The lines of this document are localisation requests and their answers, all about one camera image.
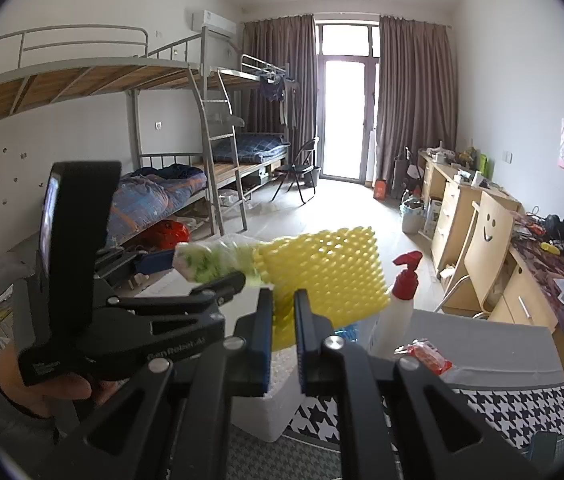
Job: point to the blue orange plaid quilt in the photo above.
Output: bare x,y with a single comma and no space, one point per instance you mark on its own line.
146,200

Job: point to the glass balcony door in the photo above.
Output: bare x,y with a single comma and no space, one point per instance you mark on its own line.
344,110

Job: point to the yellow foam net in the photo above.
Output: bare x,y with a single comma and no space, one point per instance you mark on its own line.
332,270

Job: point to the person's left hand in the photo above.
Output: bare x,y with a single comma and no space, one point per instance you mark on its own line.
41,390

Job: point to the red plastic bag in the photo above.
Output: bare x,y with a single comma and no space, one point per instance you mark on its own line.
166,235

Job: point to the blue water bottle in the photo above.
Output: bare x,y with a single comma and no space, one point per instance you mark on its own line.
347,333

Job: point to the white spray bottle red nozzle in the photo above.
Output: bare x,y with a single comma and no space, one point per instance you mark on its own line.
392,325

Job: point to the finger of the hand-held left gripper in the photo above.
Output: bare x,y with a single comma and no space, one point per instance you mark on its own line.
156,262
211,292

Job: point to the wooden desk with drawers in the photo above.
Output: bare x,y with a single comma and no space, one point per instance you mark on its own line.
454,210

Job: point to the black folding chair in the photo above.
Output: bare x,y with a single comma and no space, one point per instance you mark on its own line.
307,152

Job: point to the person's left forearm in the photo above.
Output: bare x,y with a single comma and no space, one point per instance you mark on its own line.
16,425

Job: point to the black metal cart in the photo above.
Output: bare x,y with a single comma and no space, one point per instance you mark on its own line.
404,170

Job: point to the wooden desk with patterned cloth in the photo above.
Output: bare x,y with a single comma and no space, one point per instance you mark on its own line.
522,300

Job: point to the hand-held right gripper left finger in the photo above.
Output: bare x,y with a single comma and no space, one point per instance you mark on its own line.
263,345

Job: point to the hanging dark clothes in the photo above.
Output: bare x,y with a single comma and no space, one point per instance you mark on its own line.
272,90

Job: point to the white waste bin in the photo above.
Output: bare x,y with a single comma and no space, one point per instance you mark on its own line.
412,220

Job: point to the long grey metal bunk bed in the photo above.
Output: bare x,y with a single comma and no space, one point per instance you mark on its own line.
86,67

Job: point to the short grey metal bunk bed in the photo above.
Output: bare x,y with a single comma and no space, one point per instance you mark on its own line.
247,75

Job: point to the orange bag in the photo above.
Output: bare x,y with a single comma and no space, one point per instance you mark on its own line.
379,190

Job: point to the green box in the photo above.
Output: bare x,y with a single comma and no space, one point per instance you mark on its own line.
482,163

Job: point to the green white plastic-wrapped bundle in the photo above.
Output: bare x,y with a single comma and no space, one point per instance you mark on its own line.
201,260

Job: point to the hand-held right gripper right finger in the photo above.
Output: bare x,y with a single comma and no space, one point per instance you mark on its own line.
303,345

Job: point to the dark blue plaid quilt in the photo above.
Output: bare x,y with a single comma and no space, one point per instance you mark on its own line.
257,146

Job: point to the white air conditioner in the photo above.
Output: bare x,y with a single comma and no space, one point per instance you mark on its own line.
211,22

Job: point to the wooden chair with smiley face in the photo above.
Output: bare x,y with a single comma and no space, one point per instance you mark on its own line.
487,240

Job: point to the black rounded object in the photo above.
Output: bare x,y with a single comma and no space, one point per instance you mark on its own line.
557,227

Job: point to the grey curtain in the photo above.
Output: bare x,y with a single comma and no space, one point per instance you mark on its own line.
412,100

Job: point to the brown curtain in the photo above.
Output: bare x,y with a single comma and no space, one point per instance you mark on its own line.
302,85

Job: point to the red snack packet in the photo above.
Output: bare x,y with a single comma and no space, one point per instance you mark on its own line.
427,355

